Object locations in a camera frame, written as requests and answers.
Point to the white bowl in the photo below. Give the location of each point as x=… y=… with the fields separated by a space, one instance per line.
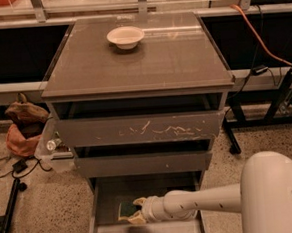
x=125 y=38

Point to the grey middle drawer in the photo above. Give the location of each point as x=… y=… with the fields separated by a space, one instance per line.
x=143 y=159

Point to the grey bottom drawer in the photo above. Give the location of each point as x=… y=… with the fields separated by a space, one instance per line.
x=111 y=191

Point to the black stand leg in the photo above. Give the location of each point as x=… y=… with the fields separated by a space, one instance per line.
x=17 y=186

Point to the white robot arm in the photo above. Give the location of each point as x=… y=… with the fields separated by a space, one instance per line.
x=263 y=197

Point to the black table frame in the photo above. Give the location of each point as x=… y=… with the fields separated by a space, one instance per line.
x=279 y=111

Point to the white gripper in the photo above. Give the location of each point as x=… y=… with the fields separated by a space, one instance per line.
x=152 y=208

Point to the black power adapter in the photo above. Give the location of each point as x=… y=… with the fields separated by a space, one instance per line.
x=19 y=166

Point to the plastic bottle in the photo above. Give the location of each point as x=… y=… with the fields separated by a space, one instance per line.
x=53 y=144

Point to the brown orange cloth bag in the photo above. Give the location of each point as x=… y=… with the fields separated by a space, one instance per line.
x=28 y=121

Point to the green yellow sponge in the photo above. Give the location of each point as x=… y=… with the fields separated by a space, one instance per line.
x=126 y=210

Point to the black adapter on rail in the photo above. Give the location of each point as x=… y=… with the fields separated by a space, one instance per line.
x=256 y=71

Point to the grey drawer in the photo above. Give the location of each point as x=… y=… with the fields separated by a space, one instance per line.
x=111 y=191
x=143 y=159
x=139 y=120

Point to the grey top drawer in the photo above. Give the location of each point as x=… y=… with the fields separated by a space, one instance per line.
x=139 y=120

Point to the grey drawer cabinet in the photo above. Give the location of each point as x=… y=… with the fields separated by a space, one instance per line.
x=175 y=57

